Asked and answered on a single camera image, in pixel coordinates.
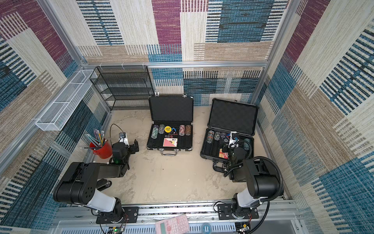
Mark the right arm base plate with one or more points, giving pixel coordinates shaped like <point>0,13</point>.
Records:
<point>228,212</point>

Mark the black stapler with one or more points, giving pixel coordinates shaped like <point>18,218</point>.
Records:
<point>103,184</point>

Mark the blue tape roll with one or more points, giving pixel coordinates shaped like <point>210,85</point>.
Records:
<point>206,228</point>

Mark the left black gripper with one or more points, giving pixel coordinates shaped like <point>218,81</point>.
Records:
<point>132,147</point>

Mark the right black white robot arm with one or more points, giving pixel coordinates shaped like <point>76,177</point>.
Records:
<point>262,176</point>

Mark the red pencil cup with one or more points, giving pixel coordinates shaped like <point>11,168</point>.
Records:
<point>104,152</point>

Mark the black poker set case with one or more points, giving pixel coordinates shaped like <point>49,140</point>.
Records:
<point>176,112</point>

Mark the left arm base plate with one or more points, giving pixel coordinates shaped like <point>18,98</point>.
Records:
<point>126,215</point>

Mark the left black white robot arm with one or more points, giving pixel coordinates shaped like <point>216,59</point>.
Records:
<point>83,183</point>

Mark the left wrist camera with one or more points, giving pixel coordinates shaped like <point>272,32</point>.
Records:
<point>123,138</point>

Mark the pink playing card box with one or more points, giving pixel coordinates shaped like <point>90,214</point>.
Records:
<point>170,142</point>

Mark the black mesh shelf rack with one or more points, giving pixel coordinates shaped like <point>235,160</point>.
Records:
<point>123,87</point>

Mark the pink calculator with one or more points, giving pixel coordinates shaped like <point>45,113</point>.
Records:
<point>175,225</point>

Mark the yellow round dealer button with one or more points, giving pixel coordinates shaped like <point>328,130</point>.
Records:
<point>168,129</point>

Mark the small triangular button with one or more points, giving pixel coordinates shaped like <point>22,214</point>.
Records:
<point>174,131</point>

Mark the grey poker set case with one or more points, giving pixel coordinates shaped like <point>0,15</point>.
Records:
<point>225,117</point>

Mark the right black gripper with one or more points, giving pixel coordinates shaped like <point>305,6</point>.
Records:
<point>233,150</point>

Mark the bundle of coloured pencils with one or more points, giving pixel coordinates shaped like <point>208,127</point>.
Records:
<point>94,141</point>

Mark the white wire mesh basket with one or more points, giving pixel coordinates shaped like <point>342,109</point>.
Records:
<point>60,110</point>

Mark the red playing card box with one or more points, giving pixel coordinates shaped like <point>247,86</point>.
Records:
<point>222,154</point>

